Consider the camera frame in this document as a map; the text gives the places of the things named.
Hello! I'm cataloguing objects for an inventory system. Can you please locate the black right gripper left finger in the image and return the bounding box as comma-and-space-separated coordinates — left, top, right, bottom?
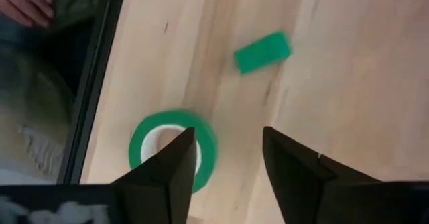
111, 127, 198, 224

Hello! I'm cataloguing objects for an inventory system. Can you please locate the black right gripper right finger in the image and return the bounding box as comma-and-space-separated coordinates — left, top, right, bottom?
263, 126, 382, 224

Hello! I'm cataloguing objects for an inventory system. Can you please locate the green tape roll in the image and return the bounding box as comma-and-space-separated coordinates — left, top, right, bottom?
128, 109, 219, 194

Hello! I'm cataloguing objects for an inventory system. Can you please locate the green mini stapler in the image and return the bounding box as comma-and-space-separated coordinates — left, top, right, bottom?
233, 30, 293, 76

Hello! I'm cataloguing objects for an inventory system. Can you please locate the person's hand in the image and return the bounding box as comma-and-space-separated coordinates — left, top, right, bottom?
0, 0, 55, 29

